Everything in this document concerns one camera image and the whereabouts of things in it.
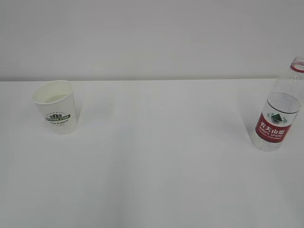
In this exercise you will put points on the white paper coffee cup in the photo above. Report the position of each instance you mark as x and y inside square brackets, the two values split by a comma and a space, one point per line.
[55, 101]

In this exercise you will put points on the clear Nongfu Spring water bottle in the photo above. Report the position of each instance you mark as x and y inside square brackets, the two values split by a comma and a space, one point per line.
[281, 108]

